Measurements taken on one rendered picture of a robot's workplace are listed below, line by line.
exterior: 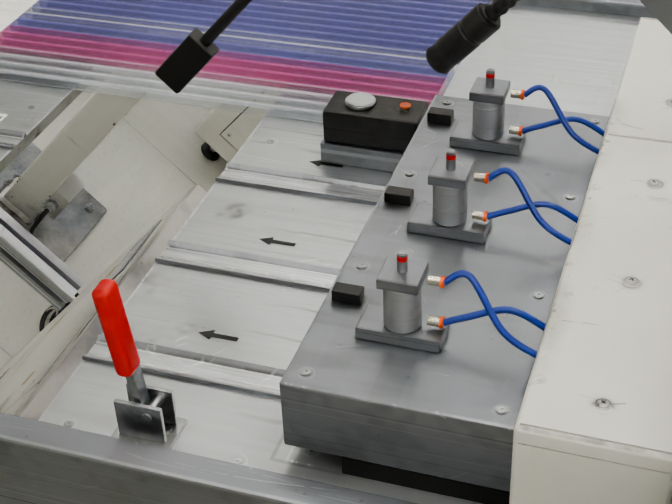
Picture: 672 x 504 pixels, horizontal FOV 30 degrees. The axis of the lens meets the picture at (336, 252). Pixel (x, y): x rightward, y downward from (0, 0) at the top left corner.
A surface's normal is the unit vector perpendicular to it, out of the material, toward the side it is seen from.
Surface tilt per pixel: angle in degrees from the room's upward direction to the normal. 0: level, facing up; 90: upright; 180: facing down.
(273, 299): 43
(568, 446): 90
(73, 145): 90
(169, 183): 0
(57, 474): 90
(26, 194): 90
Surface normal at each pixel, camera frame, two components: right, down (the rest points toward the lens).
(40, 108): -0.04, -0.81
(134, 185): 0.62, -0.49
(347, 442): -0.32, 0.56
